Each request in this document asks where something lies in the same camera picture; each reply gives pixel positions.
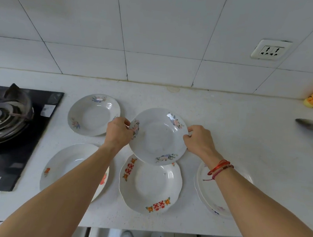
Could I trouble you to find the white speckled countertop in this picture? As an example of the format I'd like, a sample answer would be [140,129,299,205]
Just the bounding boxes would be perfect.
[0,67,313,237]

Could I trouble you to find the black glass gas stove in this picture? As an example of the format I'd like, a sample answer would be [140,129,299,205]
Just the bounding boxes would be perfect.
[0,83,65,196]

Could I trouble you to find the white plate pink green flowers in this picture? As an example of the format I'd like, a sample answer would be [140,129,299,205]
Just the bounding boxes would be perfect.
[116,153,185,217]
[126,105,191,168]

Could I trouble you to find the black burner grate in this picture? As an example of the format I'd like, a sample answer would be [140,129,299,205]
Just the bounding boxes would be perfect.
[0,83,37,150]

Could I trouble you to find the metal spatula wooden handle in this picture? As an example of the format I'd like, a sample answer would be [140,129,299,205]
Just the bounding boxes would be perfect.
[293,118,313,151]

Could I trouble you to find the white wall socket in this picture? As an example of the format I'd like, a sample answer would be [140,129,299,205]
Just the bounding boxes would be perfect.
[250,38,293,62]

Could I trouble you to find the red string bracelet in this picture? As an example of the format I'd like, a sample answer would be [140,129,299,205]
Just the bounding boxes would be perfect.
[202,158,235,184]

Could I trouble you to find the white plate faint pink print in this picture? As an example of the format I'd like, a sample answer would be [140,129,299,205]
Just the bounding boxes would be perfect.
[191,160,255,220]

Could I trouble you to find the person's right hand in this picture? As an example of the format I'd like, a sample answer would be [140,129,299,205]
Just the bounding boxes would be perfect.
[180,124,226,171]

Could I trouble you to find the white plate red fruit print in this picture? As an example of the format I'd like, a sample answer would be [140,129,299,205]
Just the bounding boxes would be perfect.
[39,140,111,204]

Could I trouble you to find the person's right forearm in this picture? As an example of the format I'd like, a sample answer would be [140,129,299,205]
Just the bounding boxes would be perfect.
[209,166,313,237]

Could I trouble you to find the person's left forearm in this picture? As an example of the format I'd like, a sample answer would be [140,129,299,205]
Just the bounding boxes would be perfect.
[0,137,117,237]

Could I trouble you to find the person's left hand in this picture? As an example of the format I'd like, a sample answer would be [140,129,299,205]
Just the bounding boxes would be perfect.
[104,116,135,155]

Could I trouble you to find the white plate blue orange flowers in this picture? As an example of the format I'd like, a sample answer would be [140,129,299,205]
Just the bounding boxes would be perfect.
[66,92,122,139]

